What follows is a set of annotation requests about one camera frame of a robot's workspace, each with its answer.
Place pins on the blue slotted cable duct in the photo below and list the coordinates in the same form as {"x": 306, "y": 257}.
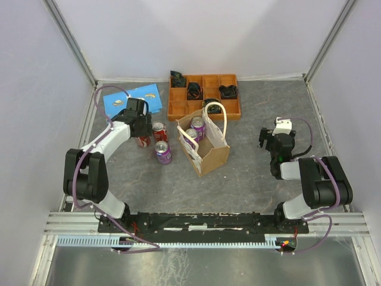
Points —
{"x": 117, "y": 242}

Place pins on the orange wooden divided tray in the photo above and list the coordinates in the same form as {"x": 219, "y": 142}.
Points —
{"x": 181, "y": 104}

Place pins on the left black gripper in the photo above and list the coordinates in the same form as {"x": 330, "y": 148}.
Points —
{"x": 147, "y": 130}

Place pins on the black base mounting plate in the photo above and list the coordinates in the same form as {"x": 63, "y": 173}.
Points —
{"x": 220, "y": 228}

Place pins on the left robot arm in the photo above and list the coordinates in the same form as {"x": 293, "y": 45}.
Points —
{"x": 85, "y": 170}

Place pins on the red cola can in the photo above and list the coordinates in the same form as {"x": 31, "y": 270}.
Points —
{"x": 143, "y": 141}
{"x": 159, "y": 131}

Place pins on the purple can back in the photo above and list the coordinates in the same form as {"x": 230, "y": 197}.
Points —
{"x": 199, "y": 125}

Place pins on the blue printed folded cloth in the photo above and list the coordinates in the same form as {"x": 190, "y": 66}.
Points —
{"x": 114, "y": 103}

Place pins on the right aluminium corner post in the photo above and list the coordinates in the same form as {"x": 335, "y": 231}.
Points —
{"x": 335, "y": 30}

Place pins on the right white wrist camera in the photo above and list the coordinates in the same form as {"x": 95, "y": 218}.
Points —
{"x": 282, "y": 126}

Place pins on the aluminium corner post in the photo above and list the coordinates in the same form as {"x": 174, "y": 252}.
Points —
{"x": 335, "y": 30}
{"x": 57, "y": 15}

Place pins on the purple can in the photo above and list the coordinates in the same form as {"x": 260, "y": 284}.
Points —
{"x": 192, "y": 133}
{"x": 163, "y": 152}
{"x": 199, "y": 125}

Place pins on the left aluminium corner post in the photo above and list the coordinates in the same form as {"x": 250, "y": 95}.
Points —
{"x": 57, "y": 15}

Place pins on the brown canvas bag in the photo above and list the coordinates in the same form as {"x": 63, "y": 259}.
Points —
{"x": 212, "y": 151}

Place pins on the aluminium frame rail front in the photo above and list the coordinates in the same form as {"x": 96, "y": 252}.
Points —
{"x": 85, "y": 223}

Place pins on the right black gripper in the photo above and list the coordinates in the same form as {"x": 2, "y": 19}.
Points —
{"x": 265, "y": 134}

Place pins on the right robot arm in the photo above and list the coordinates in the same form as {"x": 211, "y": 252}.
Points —
{"x": 324, "y": 184}

